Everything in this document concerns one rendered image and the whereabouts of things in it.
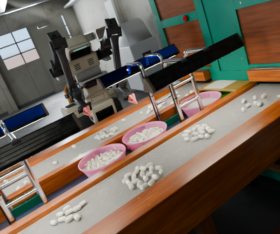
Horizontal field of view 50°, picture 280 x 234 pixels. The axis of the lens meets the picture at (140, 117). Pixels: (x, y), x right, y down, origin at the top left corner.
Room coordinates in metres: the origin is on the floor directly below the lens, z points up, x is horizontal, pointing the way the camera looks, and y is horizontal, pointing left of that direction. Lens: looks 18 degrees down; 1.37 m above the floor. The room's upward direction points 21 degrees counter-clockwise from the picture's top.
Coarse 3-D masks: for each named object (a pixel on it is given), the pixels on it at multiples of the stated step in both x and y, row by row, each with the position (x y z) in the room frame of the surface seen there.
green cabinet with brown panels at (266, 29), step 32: (160, 0) 2.38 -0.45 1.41; (192, 0) 2.08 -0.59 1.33; (224, 0) 1.82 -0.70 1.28; (256, 0) 1.63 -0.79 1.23; (160, 32) 2.47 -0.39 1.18; (192, 32) 2.16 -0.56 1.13; (224, 32) 1.89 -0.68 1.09; (256, 32) 1.68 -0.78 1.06; (224, 64) 1.95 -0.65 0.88; (256, 64) 1.71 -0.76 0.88
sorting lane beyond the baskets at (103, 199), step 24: (240, 96) 1.66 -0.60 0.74; (216, 120) 1.45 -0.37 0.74; (240, 120) 1.35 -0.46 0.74; (168, 144) 1.38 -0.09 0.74; (192, 144) 1.29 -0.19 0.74; (168, 168) 1.15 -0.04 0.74; (96, 192) 1.18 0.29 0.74; (120, 192) 1.10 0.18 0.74; (48, 216) 1.13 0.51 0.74; (96, 216) 1.00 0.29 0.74
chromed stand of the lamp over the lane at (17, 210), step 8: (0, 120) 1.56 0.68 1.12; (24, 176) 1.41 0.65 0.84; (8, 184) 1.38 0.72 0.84; (32, 184) 1.42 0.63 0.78; (0, 192) 1.35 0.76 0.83; (8, 200) 1.37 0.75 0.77; (32, 200) 1.40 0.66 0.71; (40, 200) 1.41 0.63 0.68; (16, 208) 1.36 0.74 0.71; (24, 208) 1.38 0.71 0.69
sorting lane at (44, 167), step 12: (204, 84) 2.16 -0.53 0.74; (180, 96) 2.09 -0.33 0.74; (144, 108) 2.13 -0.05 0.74; (120, 120) 2.05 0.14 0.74; (132, 120) 1.96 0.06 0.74; (96, 132) 1.98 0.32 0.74; (108, 132) 1.89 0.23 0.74; (120, 132) 1.81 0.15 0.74; (84, 144) 1.83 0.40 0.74; (96, 144) 1.75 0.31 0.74; (60, 156) 1.78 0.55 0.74; (72, 156) 1.70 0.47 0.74; (36, 168) 1.73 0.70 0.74; (48, 168) 1.66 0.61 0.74; (24, 180) 1.61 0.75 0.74; (12, 192) 1.51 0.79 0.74
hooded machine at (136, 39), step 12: (120, 24) 5.78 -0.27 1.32; (132, 24) 5.74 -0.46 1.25; (144, 24) 5.78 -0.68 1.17; (132, 36) 5.62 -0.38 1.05; (144, 36) 5.67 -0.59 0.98; (120, 48) 5.84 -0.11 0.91; (132, 48) 5.48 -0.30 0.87; (144, 48) 5.56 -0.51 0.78; (156, 48) 5.64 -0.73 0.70; (120, 60) 6.04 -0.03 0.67; (132, 60) 5.53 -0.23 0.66; (132, 84) 5.92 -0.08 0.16
